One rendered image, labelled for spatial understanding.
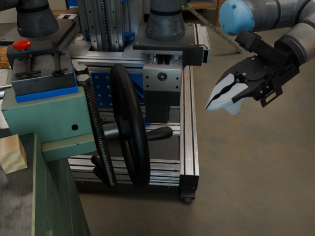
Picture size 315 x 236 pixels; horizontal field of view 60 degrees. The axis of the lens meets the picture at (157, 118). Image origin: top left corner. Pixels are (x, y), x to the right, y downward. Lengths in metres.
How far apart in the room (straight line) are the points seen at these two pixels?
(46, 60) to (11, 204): 0.25
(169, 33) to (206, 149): 0.92
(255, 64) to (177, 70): 0.39
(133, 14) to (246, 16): 0.68
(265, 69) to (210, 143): 1.24
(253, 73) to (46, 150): 0.42
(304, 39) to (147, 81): 0.53
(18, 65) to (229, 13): 0.42
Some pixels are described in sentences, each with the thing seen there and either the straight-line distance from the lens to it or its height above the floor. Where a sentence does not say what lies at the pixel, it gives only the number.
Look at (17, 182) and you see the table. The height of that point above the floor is 0.90.
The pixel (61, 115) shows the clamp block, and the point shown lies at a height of 0.93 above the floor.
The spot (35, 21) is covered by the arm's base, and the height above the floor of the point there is 0.87.
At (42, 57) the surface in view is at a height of 1.00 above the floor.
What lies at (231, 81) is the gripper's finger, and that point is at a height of 0.93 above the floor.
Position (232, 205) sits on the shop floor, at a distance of 1.51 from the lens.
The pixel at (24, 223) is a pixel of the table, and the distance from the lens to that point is 0.41.
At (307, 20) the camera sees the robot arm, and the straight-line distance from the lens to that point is 0.65.
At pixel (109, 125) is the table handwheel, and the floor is 0.83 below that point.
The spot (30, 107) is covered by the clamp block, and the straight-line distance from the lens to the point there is 0.50.
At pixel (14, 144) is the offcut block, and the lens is 0.46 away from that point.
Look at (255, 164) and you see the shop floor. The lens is 1.73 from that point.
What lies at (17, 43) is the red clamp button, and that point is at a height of 1.02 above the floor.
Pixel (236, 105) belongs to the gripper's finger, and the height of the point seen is 0.89.
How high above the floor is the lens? 1.22
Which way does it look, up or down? 39 degrees down
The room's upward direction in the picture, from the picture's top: straight up
